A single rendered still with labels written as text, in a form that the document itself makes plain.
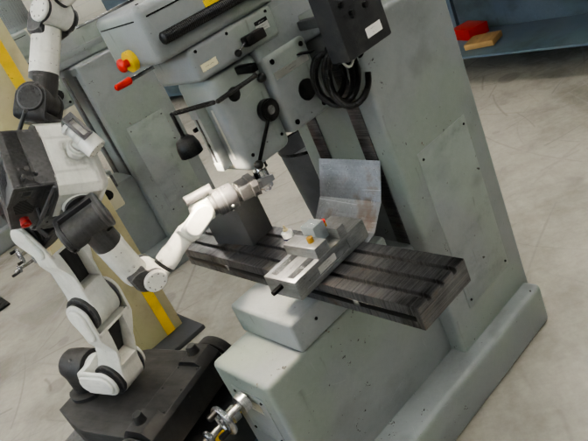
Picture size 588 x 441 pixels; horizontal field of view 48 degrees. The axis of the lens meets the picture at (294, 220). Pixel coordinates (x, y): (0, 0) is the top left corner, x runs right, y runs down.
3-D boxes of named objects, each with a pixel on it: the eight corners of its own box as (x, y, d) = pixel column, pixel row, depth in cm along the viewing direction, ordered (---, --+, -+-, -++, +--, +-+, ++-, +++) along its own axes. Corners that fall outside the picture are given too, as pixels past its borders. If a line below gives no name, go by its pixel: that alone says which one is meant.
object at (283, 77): (295, 135, 207) (262, 58, 196) (249, 135, 225) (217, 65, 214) (333, 106, 216) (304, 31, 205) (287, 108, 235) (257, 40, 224)
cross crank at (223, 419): (232, 448, 211) (216, 423, 206) (212, 436, 220) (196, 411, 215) (266, 414, 219) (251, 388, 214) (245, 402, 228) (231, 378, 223)
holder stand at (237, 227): (254, 246, 246) (231, 201, 238) (216, 243, 262) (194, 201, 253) (273, 227, 253) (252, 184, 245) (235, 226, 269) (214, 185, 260)
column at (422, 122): (479, 389, 268) (349, 29, 202) (393, 360, 304) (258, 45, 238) (540, 312, 292) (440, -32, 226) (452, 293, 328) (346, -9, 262)
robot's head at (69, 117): (80, 152, 192) (80, 143, 185) (57, 133, 191) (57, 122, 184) (95, 139, 194) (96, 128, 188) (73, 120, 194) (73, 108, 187)
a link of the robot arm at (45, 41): (55, 12, 213) (51, 80, 212) (21, -2, 202) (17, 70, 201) (80, 8, 207) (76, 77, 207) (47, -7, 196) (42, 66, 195)
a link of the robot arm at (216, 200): (232, 213, 210) (200, 230, 208) (225, 208, 220) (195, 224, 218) (216, 183, 207) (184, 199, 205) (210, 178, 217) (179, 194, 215)
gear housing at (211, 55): (202, 83, 183) (185, 50, 179) (160, 88, 202) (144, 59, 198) (283, 33, 200) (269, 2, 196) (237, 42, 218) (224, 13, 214)
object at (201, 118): (224, 171, 203) (194, 111, 194) (217, 171, 206) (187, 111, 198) (233, 164, 205) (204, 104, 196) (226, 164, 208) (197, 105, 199)
